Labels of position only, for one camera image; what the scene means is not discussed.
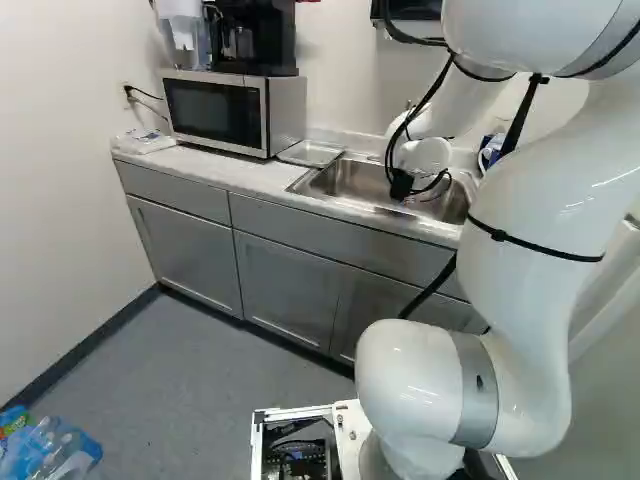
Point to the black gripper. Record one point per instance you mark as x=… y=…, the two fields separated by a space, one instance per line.
x=401 y=183

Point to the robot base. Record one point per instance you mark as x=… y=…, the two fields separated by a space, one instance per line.
x=260 y=435

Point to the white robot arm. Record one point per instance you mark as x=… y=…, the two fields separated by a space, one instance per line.
x=545 y=200

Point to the stainless steel tray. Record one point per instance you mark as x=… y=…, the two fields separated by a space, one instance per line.
x=310 y=151

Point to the stainless steel sink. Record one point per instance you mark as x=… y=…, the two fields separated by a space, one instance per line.
x=350 y=182

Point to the blue and white carton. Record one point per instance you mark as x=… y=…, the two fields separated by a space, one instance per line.
x=492 y=150

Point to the silver microwave oven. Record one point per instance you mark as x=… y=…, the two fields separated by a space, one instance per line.
x=215 y=110

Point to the black coffee machine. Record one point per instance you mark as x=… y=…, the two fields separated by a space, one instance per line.
x=260 y=35

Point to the grey kitchen counter with cabinets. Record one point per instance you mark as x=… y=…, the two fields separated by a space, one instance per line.
x=200 y=240

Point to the clear water pitcher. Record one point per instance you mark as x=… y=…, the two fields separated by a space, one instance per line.
x=192 y=47

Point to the white box with blue print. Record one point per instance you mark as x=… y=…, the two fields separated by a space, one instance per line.
x=145 y=140

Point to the plastic-wrapped water bottle pack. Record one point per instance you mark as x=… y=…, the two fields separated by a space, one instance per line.
x=45 y=445

